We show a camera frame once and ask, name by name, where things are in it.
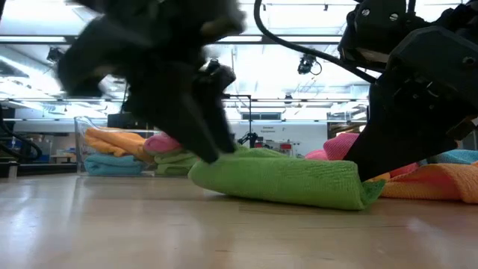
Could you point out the black ceiling camera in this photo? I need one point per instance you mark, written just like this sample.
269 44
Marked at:
306 63
54 55

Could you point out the orange towel with white label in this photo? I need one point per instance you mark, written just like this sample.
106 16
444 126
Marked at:
115 142

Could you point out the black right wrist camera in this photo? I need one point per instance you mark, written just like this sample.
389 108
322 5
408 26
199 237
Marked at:
373 30

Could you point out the blue microfiber towel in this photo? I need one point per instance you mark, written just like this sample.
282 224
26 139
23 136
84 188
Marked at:
112 164
455 157

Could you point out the black monitor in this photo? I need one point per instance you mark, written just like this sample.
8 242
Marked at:
117 121

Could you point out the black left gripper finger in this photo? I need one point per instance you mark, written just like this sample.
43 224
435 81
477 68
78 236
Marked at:
168 108
214 112

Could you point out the clear plastic bin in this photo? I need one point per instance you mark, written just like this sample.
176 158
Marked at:
79 149

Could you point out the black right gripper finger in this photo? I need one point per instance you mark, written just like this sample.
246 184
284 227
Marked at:
396 138
465 129

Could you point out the pink microfiber towel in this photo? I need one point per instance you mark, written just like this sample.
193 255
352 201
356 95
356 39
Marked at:
162 143
338 145

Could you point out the orange microfiber towel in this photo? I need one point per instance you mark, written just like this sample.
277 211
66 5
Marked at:
429 183

